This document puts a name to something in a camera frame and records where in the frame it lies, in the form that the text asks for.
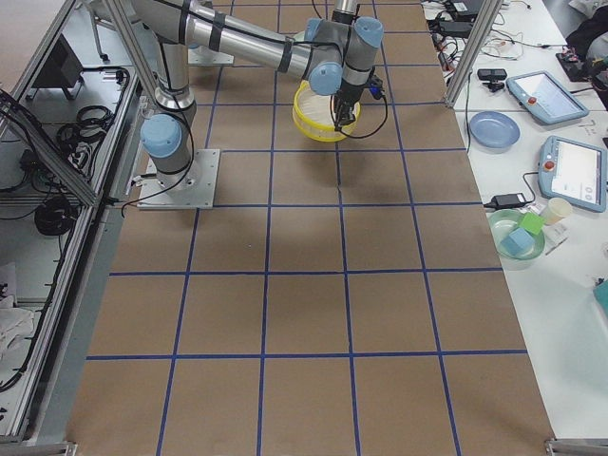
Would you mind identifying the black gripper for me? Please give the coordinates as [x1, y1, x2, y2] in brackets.
[331, 75, 384, 132]

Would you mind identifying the yellow bamboo steamer top layer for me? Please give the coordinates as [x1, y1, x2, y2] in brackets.
[292, 81, 346, 143]

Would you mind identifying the blue plate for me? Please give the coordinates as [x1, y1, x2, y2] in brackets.
[468, 111, 521, 150]

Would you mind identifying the black webcam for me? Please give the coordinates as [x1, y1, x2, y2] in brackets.
[477, 68, 507, 93]

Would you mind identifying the black power adapter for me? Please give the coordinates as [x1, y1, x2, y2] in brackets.
[487, 193, 527, 210]

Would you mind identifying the far teach pendant tablet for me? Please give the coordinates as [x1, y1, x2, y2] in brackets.
[505, 70, 589, 124]

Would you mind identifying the teach pendant tablet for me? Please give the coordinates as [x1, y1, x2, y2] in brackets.
[538, 136, 607, 213]
[505, 70, 589, 124]

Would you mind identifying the green bowl with blocks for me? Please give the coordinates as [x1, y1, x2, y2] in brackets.
[488, 209, 545, 260]

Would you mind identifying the blue foam block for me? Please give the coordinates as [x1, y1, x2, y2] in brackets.
[499, 228, 535, 257]

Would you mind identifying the green foam block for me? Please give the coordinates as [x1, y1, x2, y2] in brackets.
[518, 212, 545, 236]

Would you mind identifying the near teach pendant tablet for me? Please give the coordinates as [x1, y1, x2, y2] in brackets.
[538, 136, 607, 213]

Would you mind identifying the paper cup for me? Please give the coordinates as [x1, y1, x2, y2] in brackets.
[541, 198, 573, 225]

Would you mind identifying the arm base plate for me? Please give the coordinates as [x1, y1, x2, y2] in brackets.
[137, 149, 220, 210]
[188, 46, 235, 67]

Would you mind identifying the aluminium frame post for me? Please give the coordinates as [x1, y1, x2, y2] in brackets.
[444, 0, 503, 108]

